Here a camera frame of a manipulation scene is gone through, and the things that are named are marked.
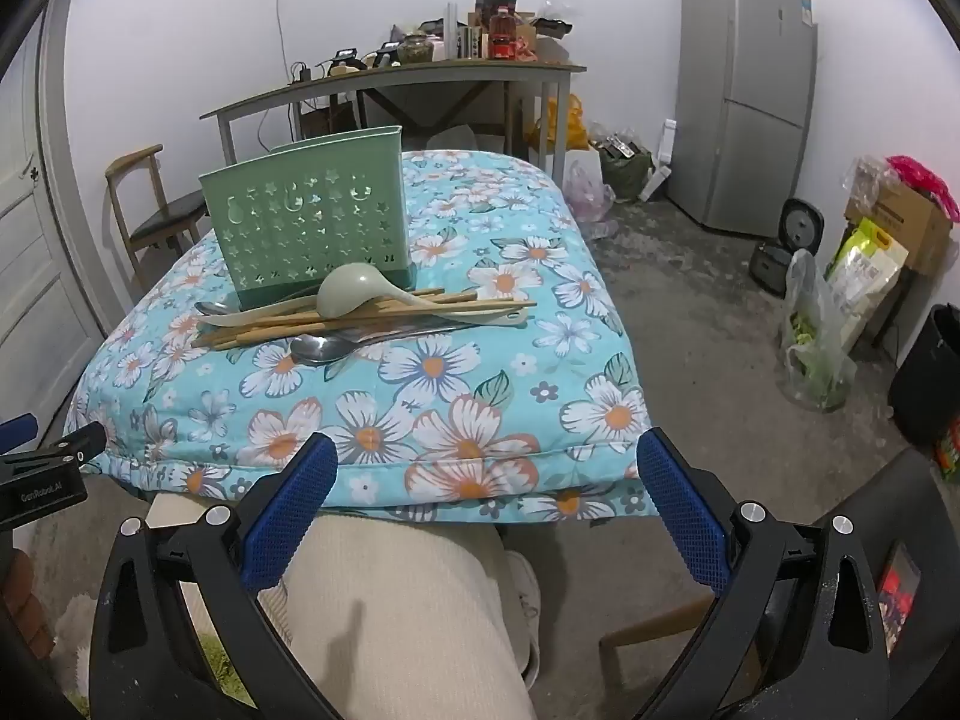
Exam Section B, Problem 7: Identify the red-labelled oil bottle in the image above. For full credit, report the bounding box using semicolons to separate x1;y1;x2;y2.
489;7;520;61

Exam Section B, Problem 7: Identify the pink-red plastic bag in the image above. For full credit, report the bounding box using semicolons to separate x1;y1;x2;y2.
885;156;960;222

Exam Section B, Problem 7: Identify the silver refrigerator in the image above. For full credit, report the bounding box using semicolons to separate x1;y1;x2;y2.
666;0;818;237

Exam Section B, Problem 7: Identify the person's left forearm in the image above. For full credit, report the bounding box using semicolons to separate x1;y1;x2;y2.
0;532;57;691

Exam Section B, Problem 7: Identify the green plastic utensil holder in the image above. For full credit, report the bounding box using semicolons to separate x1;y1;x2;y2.
199;125;415;312

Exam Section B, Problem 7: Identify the floral turquoise blanket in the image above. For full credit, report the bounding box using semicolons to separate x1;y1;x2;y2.
64;148;661;522

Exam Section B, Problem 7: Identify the person's leg in beige trousers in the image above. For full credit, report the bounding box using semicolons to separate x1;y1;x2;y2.
259;514;537;720

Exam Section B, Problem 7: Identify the brown cardboard box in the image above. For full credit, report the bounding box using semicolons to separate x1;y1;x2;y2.
844;180;953;276

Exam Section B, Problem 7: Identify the yellow-green rice sack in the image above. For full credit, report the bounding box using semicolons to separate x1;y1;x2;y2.
825;217;910;353

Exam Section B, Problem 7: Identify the pale green plastic ladle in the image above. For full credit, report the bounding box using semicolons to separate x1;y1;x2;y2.
315;262;530;325

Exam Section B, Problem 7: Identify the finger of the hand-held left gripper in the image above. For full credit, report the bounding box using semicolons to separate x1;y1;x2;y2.
0;423;107;478
0;412;39;455

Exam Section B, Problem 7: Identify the white slipper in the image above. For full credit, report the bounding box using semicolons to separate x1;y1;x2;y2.
502;551;542;691

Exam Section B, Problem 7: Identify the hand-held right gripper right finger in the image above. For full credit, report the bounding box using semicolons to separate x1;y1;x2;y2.
636;427;893;720

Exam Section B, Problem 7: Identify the white panelled door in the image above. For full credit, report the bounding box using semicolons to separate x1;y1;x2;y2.
0;7;106;398

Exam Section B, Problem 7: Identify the yellow plastic bag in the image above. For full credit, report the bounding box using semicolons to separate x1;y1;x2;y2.
529;94;593;152

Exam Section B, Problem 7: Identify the pink plastic bag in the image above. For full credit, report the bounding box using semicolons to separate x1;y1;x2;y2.
566;161;617;223

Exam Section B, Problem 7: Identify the black trash bin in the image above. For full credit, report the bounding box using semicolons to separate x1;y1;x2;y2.
889;305;960;447

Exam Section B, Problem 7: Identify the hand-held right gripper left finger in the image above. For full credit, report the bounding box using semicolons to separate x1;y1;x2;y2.
88;433;340;720

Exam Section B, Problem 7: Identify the black rice cooker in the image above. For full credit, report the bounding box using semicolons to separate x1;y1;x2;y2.
750;199;826;293

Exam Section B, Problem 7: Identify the clear plastic bag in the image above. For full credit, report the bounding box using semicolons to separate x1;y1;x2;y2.
840;156;901;203

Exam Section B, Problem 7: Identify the dark green bag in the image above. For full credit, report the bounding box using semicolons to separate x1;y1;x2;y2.
592;127;653;203

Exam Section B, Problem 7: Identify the plastic bag with greens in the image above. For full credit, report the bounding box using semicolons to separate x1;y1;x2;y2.
780;249;857;413

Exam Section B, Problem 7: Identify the grey-framed wooden table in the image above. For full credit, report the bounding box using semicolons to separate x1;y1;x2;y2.
199;58;587;188

